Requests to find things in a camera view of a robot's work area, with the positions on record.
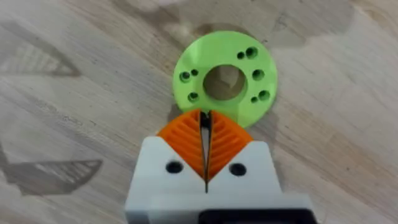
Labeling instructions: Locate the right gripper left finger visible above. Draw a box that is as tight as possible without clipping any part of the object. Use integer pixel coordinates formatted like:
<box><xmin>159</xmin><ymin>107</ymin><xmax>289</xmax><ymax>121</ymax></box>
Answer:
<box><xmin>127</xmin><ymin>108</ymin><xmax>208</xmax><ymax>196</ymax></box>

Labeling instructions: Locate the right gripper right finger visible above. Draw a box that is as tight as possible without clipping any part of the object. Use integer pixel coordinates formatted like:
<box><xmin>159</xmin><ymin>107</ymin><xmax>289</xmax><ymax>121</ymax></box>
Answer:
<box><xmin>205</xmin><ymin>109</ymin><xmax>284</xmax><ymax>196</ymax></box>

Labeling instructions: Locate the green disc with holes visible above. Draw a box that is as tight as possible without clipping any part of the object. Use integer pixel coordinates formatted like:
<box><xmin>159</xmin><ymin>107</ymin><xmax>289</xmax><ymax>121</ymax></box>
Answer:
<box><xmin>172</xmin><ymin>30</ymin><xmax>279</xmax><ymax>129</ymax></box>

